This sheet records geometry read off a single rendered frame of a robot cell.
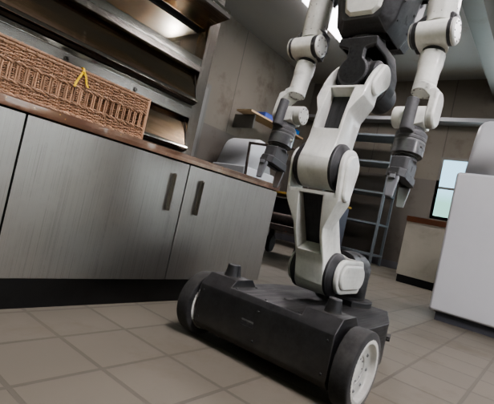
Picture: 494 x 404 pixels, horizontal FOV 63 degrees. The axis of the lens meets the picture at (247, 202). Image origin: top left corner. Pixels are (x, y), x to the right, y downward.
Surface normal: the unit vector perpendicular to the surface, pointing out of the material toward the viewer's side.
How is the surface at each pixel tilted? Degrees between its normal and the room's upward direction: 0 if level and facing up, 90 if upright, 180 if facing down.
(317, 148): 66
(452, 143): 90
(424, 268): 90
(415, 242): 90
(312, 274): 106
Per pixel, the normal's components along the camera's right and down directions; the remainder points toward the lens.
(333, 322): -0.27, -0.79
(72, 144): 0.76, 0.15
